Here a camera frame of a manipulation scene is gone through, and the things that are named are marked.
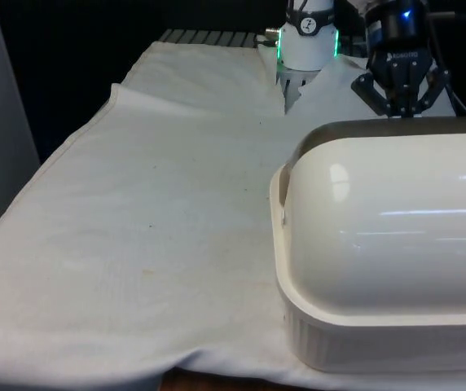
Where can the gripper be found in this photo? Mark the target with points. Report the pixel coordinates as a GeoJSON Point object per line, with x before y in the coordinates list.
{"type": "Point", "coordinates": [400, 38]}

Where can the rounded box lid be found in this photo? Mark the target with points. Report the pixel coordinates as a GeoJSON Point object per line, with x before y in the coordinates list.
{"type": "Point", "coordinates": [392, 220]}

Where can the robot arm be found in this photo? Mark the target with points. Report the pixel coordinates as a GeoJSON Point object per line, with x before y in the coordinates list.
{"type": "Point", "coordinates": [307, 45]}

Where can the cream box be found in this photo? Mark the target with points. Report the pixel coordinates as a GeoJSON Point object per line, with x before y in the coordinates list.
{"type": "Point", "coordinates": [339, 346]}

